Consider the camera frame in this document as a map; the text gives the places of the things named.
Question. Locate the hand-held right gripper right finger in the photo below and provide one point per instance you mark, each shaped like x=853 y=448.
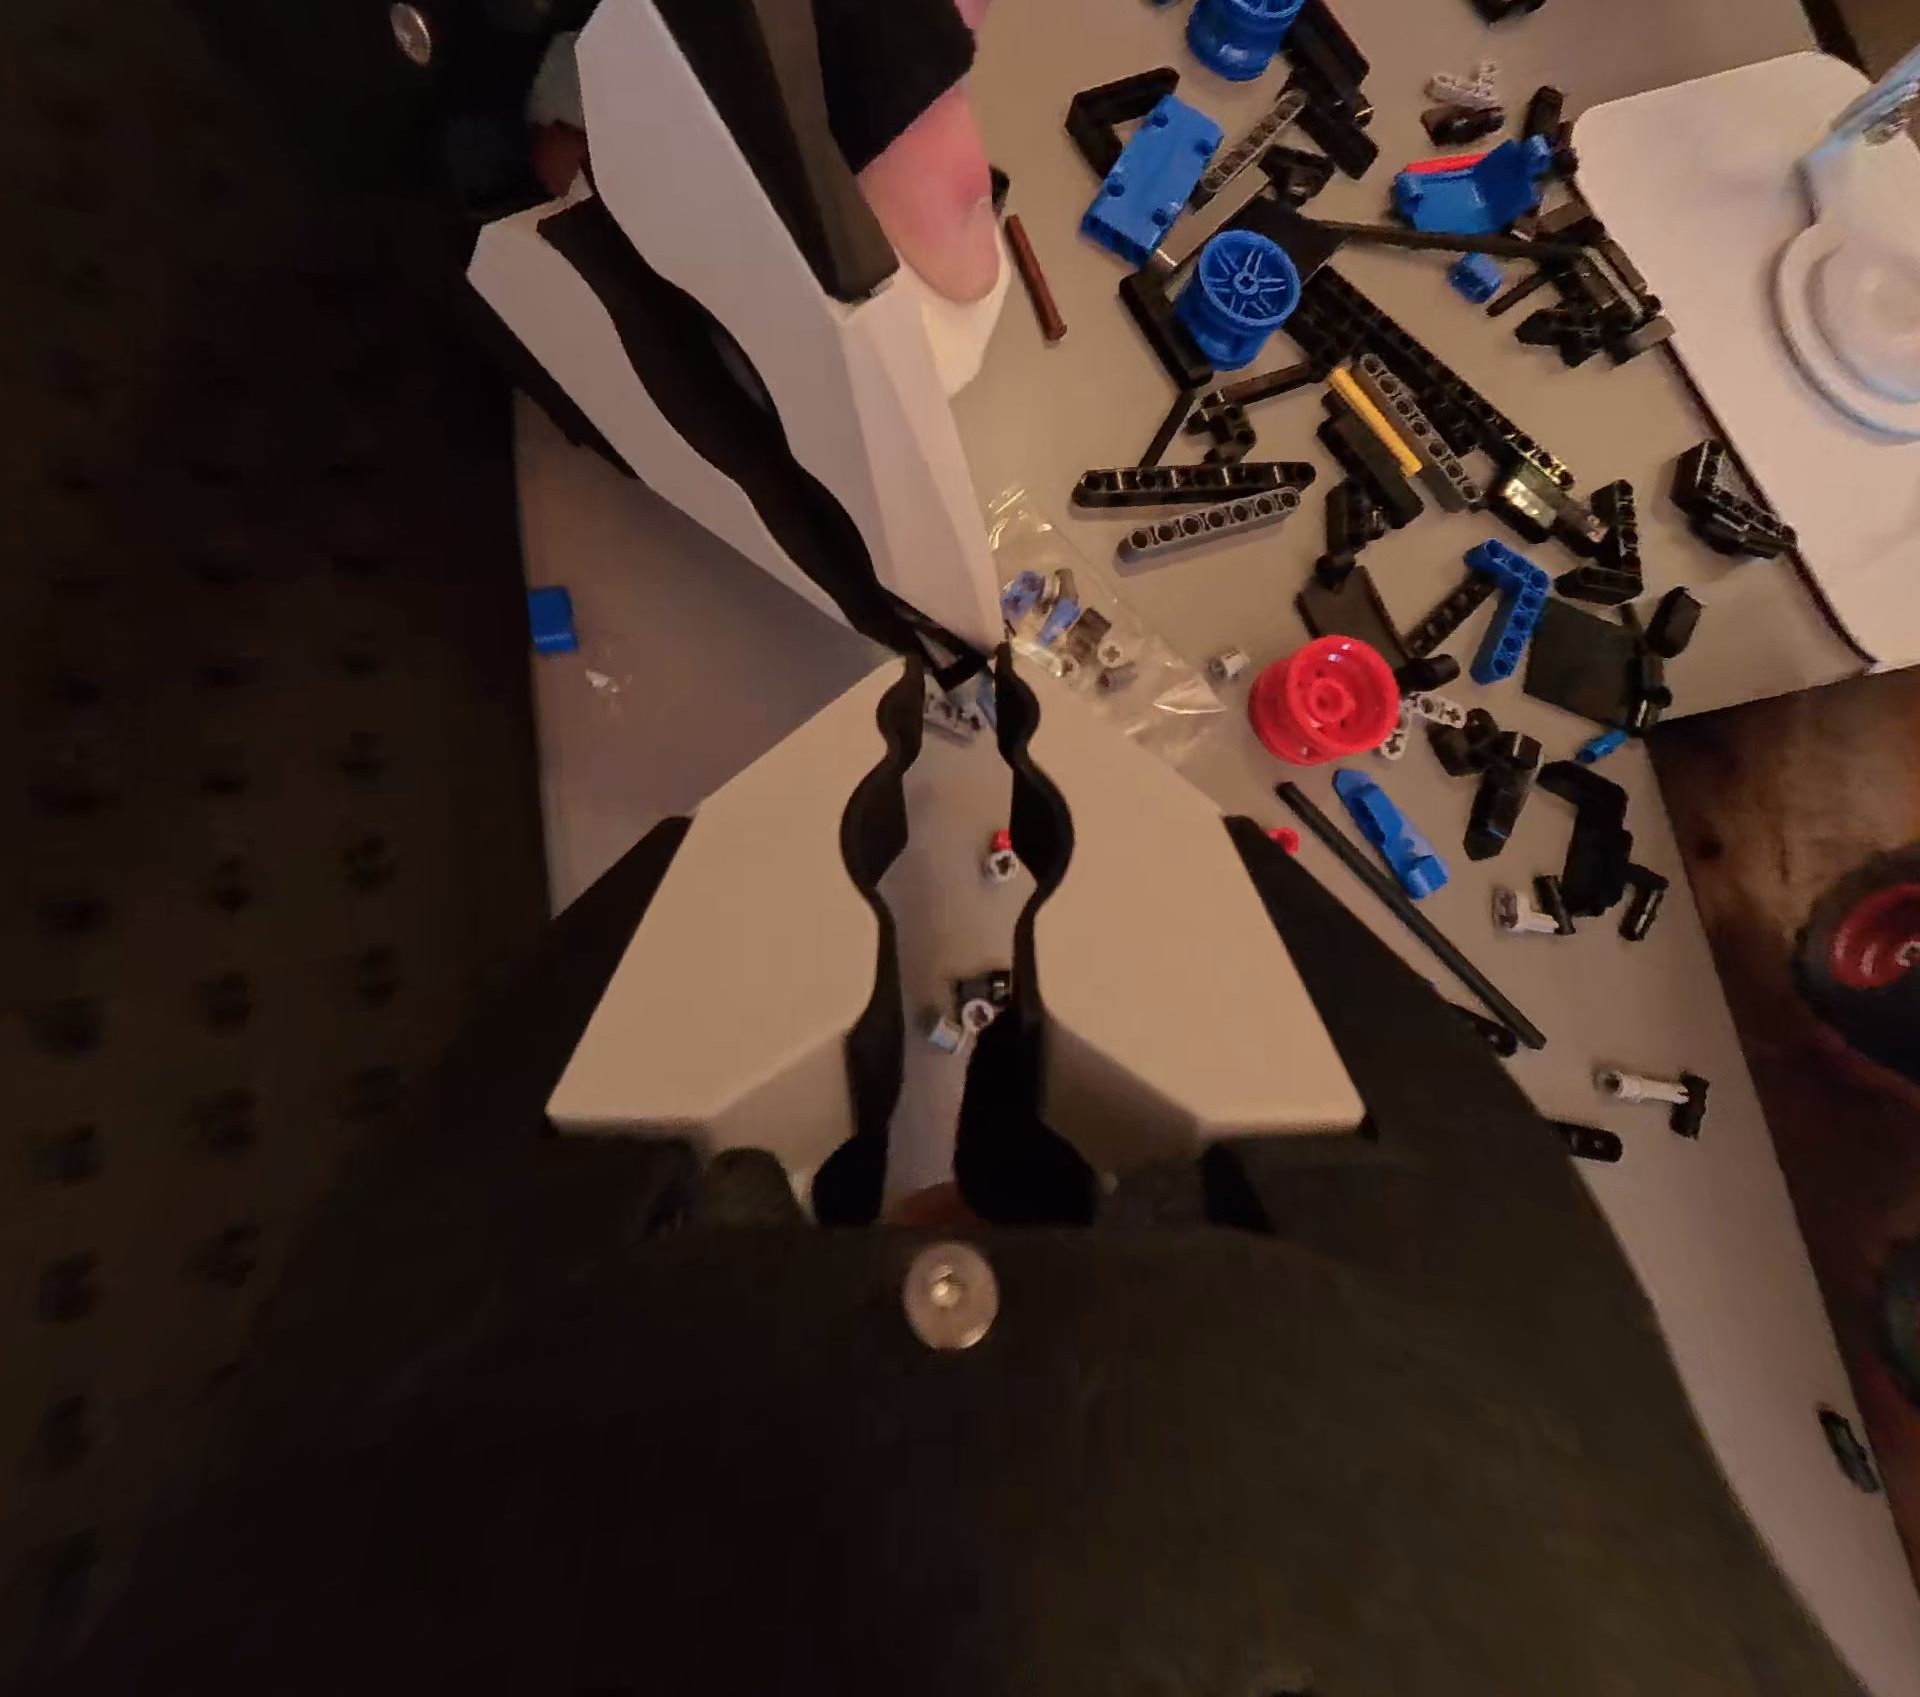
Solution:
x=1201 y=977

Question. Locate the small blue brick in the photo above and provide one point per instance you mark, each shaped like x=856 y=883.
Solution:
x=552 y=621

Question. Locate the white book stand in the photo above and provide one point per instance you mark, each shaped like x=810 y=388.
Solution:
x=1694 y=226

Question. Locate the grey desk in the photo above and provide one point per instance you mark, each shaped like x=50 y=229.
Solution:
x=644 y=706

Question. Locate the blue fender piece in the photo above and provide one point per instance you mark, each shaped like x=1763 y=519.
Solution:
x=1478 y=190

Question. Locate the pile of black building beams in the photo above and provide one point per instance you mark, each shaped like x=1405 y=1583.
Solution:
x=1591 y=827

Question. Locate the long black axle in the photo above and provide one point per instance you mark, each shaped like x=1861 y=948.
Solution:
x=1411 y=917

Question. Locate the short brown axle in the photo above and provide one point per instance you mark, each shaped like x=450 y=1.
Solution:
x=1035 y=281

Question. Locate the blue long connector piece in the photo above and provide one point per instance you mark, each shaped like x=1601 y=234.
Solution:
x=1388 y=830

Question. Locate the blue angled beam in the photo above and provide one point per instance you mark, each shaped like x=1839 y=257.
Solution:
x=1512 y=603

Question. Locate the red wheel hub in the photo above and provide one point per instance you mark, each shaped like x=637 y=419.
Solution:
x=1323 y=699

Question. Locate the small grey axle assembly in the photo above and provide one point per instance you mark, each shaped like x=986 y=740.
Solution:
x=952 y=710

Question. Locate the small building pieces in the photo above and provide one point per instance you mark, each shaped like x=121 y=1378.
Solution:
x=1635 y=1087

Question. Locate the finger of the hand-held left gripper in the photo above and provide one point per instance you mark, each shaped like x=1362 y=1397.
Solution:
x=705 y=167
x=601 y=393

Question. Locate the clear plastic scrap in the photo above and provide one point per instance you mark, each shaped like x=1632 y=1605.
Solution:
x=609 y=680

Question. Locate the clear zip bag with pieces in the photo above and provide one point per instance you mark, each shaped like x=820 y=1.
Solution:
x=1111 y=676

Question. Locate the dark grey long beam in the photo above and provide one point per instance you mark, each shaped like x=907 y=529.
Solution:
x=1208 y=531

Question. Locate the black toy truck box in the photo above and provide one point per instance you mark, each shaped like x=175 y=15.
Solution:
x=1800 y=977

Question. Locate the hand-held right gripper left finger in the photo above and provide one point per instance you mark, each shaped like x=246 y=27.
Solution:
x=720 y=977

